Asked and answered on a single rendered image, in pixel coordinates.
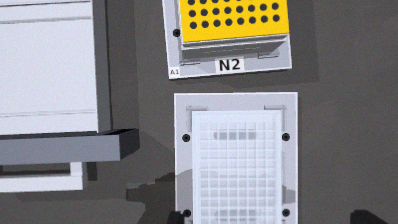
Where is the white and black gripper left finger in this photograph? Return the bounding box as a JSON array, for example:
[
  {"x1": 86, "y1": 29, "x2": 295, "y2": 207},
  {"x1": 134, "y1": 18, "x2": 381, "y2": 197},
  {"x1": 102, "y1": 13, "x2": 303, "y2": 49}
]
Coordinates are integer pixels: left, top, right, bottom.
[{"x1": 166, "y1": 211, "x2": 185, "y2": 224}]

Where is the clear multiwell plate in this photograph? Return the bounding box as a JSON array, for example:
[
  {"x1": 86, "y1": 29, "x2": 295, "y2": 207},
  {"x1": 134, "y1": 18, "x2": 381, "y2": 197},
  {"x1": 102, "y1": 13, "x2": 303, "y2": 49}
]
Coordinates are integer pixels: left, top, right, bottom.
[{"x1": 192, "y1": 110, "x2": 282, "y2": 224}]

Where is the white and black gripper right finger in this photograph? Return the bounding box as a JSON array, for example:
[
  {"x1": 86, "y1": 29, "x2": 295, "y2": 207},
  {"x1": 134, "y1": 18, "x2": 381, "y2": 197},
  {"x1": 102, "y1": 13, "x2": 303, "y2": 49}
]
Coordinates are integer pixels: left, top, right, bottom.
[{"x1": 350, "y1": 210, "x2": 389, "y2": 224}]

